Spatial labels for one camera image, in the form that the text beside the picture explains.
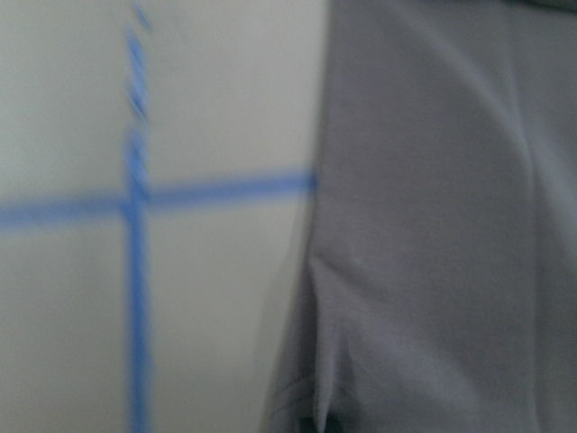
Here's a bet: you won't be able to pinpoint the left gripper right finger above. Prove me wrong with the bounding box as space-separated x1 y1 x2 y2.
325 414 343 433

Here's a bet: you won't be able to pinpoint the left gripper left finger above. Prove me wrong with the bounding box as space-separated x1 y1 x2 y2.
297 418 316 433

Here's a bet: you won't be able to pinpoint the brown paper table cover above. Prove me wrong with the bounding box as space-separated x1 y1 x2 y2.
1 1 329 432

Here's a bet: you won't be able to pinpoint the brown t-shirt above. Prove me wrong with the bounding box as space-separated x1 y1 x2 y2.
267 1 576 432

